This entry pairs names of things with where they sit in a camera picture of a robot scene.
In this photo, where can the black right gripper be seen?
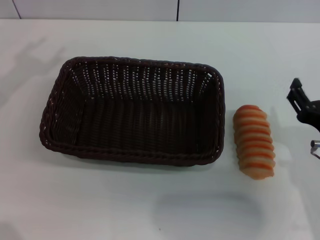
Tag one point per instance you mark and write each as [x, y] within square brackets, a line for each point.
[311, 112]

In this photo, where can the dark brown woven basket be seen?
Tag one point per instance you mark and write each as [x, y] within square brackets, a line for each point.
[140, 115]

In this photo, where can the orange striped bread roll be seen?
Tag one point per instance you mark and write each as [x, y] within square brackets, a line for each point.
[255, 142]

